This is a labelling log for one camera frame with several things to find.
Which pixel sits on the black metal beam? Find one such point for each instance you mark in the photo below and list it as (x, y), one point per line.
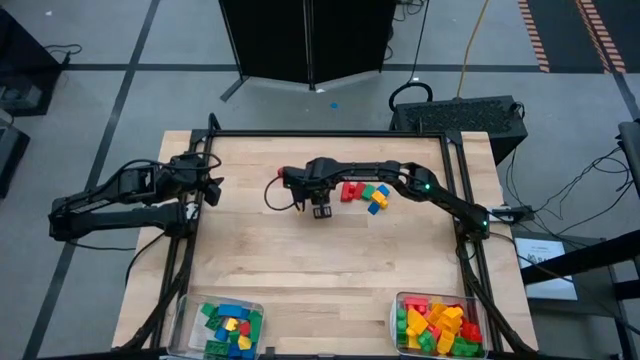
(590, 251)

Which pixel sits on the clear plastic bin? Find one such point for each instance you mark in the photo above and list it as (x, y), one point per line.
(175, 325)
(394, 322)

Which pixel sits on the large yellow stud block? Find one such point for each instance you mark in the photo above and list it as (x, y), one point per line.
(439, 310)

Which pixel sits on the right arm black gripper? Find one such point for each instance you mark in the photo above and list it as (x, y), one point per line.
(315, 177)

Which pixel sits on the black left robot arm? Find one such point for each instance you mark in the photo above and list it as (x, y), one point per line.
(125, 217)

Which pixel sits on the white printed sheet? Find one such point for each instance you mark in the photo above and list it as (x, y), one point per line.
(542, 287)

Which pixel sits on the small blue block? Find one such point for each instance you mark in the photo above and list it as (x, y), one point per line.
(373, 208)
(235, 351)
(221, 334)
(383, 190)

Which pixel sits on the green stud block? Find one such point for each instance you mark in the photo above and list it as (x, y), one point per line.
(427, 341)
(401, 320)
(214, 322)

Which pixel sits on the red notched block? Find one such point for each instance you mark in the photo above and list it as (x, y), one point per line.
(281, 173)

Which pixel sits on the small green block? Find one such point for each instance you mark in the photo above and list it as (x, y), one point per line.
(234, 336)
(256, 325)
(208, 309)

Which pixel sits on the small yellow four-stud block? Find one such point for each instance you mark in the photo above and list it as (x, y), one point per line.
(230, 324)

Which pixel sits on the black post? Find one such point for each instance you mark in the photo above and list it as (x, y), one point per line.
(631, 150)

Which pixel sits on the red stud block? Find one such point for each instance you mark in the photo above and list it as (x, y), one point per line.
(470, 330)
(348, 192)
(416, 301)
(434, 331)

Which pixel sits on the black folding partition screen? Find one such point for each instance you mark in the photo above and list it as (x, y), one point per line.
(270, 40)

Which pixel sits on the black equipment box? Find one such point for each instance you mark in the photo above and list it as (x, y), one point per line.
(10, 155)

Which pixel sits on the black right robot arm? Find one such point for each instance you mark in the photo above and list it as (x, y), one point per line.
(440, 197)

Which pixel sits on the small red block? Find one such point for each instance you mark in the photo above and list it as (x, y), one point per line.
(244, 328)

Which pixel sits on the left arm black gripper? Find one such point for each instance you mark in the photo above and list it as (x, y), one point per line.
(187, 175)

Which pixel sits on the black perforated computer case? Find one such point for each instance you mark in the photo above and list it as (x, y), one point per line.
(460, 117)

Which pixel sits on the black camera bracket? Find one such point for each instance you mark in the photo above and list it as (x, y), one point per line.
(270, 353)

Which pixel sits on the black cabinet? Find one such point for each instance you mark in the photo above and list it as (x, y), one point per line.
(20, 55)

